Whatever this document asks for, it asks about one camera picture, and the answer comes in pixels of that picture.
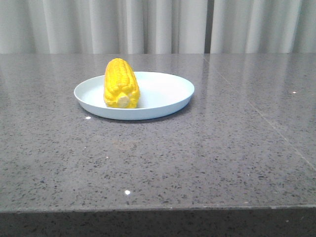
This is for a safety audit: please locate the light blue round plate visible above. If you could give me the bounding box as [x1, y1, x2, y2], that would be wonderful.
[74, 72, 195, 120]

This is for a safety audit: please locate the yellow corn cob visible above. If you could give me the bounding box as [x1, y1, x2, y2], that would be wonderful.
[103, 58, 140, 109]

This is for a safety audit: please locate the white pleated curtain right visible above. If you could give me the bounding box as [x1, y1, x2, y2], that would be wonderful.
[210, 0, 316, 53]

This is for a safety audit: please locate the white pleated curtain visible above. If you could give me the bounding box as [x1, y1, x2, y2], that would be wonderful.
[210, 0, 316, 53]
[0, 0, 209, 54]

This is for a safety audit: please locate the white pleated curtain left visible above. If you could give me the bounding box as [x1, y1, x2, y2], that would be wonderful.
[0, 0, 209, 54]

